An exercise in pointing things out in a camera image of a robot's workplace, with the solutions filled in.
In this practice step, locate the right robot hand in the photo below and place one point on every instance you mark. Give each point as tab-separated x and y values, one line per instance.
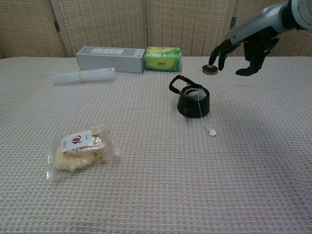
253	26

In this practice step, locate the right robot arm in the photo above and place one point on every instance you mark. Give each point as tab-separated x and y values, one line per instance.
302	12

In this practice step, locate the black teapot lid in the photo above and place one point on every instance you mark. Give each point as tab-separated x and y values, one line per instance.
210	69

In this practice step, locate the black teapot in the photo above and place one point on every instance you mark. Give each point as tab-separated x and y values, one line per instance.
190	107

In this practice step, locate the brass screen hinge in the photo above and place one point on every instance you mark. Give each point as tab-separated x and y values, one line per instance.
233	20
56	25

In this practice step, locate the green tissue pack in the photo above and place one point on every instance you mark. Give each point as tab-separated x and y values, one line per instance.
162	59

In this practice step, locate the white rectangular cardboard box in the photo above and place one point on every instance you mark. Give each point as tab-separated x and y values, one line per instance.
109	61

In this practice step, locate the woven folding screen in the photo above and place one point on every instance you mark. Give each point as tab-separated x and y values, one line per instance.
104	24

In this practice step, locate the sleeve of clear plastic cups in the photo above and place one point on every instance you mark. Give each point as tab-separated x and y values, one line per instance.
83	75

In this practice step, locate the woven checkered tablecloth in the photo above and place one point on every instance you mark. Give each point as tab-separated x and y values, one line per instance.
146	182

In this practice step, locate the packaged pastry snack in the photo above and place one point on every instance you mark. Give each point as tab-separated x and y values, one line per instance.
80	151

